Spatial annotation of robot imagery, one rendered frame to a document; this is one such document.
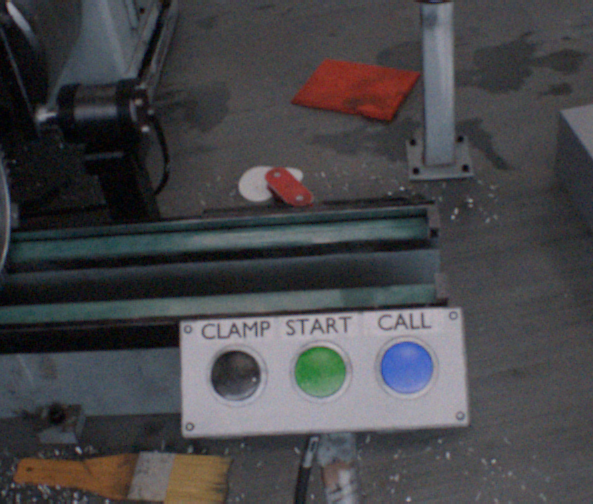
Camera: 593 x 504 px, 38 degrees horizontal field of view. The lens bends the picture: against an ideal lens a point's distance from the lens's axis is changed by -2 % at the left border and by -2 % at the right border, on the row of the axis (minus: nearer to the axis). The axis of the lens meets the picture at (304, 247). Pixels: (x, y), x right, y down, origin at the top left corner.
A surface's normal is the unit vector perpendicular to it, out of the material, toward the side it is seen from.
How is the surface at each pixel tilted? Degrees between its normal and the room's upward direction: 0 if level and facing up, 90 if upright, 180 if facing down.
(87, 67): 90
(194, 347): 36
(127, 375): 90
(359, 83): 1
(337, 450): 90
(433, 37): 90
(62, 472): 0
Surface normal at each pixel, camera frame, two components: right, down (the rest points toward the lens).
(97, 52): -0.04, 0.68
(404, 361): -0.12, -0.23
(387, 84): -0.13, -0.75
